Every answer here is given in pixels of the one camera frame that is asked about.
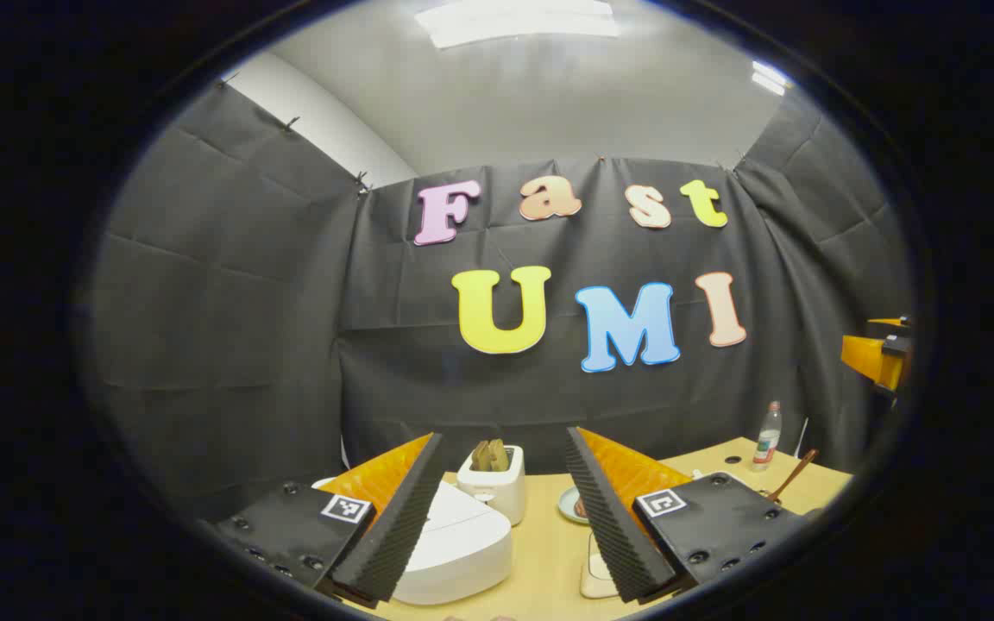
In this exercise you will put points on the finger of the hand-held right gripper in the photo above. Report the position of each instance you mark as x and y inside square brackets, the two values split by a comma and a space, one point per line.
[872, 358]

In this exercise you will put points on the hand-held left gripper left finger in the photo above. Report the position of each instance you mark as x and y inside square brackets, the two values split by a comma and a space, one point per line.
[398, 526]

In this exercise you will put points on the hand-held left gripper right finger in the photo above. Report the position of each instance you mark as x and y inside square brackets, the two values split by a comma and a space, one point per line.
[609, 526]

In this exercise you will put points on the white rice cooker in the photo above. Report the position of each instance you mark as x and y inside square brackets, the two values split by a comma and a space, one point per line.
[462, 543]

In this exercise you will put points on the brown wooden spoon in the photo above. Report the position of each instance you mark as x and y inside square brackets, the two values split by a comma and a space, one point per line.
[795, 474]

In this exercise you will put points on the brown meat piece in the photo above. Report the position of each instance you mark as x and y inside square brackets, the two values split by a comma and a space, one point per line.
[581, 509]

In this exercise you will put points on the pale green plate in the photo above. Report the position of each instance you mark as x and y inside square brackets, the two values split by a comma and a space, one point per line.
[568, 504]

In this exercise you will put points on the cream rounded flat object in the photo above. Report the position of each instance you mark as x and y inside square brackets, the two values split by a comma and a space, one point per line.
[596, 573]

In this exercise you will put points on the white toaster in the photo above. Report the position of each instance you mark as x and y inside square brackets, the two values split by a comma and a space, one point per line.
[497, 492]

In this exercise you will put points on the brown bread slice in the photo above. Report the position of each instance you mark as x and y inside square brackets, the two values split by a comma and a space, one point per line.
[481, 457]
[499, 455]

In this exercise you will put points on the clear plastic water bottle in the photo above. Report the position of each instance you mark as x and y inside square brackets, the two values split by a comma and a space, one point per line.
[766, 440]

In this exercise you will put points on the small ceiling light panel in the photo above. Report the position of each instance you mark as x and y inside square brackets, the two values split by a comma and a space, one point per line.
[771, 78]

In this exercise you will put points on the large ceiling light panel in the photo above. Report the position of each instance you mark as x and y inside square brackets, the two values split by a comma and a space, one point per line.
[519, 21]

